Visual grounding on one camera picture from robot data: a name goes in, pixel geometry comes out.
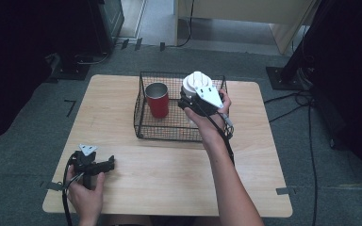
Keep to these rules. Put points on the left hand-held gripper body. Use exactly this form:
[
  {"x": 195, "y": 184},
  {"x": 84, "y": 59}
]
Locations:
[{"x": 88, "y": 168}]

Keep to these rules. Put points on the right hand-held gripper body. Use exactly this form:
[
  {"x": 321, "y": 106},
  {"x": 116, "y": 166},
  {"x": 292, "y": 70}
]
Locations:
[{"x": 209, "y": 100}]

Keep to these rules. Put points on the red cup with steel inside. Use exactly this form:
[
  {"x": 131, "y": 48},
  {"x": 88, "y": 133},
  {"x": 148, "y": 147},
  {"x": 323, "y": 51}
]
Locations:
[{"x": 157, "y": 102}]

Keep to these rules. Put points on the person's right hand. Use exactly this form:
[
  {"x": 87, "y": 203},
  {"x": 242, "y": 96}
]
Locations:
[{"x": 209, "y": 128}]

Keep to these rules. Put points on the person's left hand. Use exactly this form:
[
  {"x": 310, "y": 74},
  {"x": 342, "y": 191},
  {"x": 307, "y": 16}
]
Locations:
[{"x": 86, "y": 201}]

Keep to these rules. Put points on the grey tape strip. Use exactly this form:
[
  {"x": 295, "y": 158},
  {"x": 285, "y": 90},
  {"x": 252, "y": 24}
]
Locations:
[
  {"x": 54, "y": 186},
  {"x": 284, "y": 190}
]

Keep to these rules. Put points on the short black floor tape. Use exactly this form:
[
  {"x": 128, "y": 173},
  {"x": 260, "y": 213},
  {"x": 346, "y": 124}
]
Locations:
[
  {"x": 162, "y": 46},
  {"x": 124, "y": 44},
  {"x": 138, "y": 44}
]

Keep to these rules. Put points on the angled black floor tape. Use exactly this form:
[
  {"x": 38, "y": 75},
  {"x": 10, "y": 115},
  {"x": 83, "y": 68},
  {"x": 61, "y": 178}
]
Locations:
[{"x": 71, "y": 106}]

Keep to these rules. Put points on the black flat floor base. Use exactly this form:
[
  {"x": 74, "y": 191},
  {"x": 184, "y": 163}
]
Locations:
[{"x": 70, "y": 70}]

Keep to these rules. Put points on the black cabinet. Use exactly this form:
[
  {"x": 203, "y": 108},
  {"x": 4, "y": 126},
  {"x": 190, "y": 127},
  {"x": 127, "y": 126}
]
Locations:
[{"x": 106, "y": 25}]

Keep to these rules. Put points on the dark curtain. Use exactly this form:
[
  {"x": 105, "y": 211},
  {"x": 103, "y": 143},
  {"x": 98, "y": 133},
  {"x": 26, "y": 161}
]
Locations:
[
  {"x": 19, "y": 62},
  {"x": 355, "y": 94}
]

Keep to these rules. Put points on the black stand base plate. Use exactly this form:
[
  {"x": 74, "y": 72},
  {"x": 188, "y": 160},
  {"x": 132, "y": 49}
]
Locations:
[{"x": 278, "y": 78}]

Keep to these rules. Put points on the black stand post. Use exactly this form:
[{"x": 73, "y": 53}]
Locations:
[{"x": 304, "y": 40}]

